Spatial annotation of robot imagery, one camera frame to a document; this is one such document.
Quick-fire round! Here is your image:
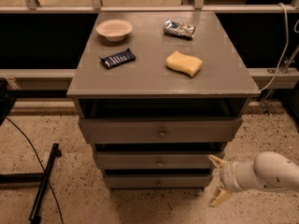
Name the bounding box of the dark blue snack packet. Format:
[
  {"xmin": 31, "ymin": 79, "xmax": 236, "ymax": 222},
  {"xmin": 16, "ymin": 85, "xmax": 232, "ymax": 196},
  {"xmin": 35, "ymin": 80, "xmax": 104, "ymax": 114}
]
[{"xmin": 99, "ymin": 49, "xmax": 135, "ymax": 69}]

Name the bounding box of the metal railing frame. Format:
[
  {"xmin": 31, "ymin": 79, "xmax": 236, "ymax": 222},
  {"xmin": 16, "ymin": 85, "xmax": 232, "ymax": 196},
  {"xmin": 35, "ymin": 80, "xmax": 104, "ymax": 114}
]
[{"xmin": 0, "ymin": 0, "xmax": 299, "ymax": 15}]

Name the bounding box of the grey top drawer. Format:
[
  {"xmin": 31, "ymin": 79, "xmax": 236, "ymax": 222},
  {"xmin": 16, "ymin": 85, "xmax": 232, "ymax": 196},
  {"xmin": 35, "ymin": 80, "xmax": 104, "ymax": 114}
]
[{"xmin": 79, "ymin": 118, "xmax": 242, "ymax": 144}]

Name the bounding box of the black floor cable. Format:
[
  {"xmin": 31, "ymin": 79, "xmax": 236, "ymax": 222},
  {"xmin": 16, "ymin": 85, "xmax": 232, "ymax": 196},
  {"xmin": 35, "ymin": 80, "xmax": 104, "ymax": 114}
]
[{"xmin": 5, "ymin": 117, "xmax": 64, "ymax": 224}]

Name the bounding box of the white ceramic bowl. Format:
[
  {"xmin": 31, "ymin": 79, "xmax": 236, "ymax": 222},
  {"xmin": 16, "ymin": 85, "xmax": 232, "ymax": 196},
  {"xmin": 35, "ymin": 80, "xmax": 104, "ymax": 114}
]
[{"xmin": 95, "ymin": 20, "xmax": 133, "ymax": 42}]

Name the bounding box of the white hanging cable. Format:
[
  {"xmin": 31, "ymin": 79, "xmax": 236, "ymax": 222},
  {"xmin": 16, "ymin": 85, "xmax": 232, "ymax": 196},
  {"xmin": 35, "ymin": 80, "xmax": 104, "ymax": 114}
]
[{"xmin": 259, "ymin": 2, "xmax": 291, "ymax": 92}]

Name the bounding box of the grey wooden drawer cabinet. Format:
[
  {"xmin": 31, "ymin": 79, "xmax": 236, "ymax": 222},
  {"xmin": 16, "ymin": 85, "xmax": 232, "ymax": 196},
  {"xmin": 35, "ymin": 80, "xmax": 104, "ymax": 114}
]
[{"xmin": 67, "ymin": 11, "xmax": 260, "ymax": 177}]

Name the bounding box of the silver crumpled chip bag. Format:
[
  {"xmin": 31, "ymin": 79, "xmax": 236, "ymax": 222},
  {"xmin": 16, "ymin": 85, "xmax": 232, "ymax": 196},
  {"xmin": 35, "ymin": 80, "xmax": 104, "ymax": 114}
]
[{"xmin": 163, "ymin": 20, "xmax": 195, "ymax": 39}]

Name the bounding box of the grey bottom drawer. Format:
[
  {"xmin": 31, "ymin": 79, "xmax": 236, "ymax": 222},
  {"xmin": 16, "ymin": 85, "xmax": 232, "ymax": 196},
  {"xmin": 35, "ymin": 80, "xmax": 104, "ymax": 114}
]
[{"xmin": 104, "ymin": 175, "xmax": 211, "ymax": 189}]

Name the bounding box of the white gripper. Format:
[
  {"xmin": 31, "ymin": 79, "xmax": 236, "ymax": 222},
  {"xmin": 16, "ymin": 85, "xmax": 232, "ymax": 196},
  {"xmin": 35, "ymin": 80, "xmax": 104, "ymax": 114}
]
[{"xmin": 208, "ymin": 155, "xmax": 244, "ymax": 207}]

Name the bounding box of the yellow sponge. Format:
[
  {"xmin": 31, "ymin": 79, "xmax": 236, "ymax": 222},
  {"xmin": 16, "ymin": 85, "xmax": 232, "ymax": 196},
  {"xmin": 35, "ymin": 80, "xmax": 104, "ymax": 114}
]
[{"xmin": 165, "ymin": 50, "xmax": 203, "ymax": 77}]

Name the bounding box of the grey drawer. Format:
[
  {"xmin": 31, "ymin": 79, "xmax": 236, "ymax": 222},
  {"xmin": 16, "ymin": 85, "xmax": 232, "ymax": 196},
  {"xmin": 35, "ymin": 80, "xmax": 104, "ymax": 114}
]
[
  {"xmin": 104, "ymin": 175, "xmax": 211, "ymax": 189},
  {"xmin": 93, "ymin": 151, "xmax": 224, "ymax": 170},
  {"xmin": 79, "ymin": 118, "xmax": 242, "ymax": 144}
]

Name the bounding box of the black metal stand base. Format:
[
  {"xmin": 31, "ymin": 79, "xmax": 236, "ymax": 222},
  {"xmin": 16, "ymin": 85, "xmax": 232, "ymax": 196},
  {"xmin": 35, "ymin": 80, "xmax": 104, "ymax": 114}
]
[{"xmin": 0, "ymin": 143, "xmax": 62, "ymax": 224}]

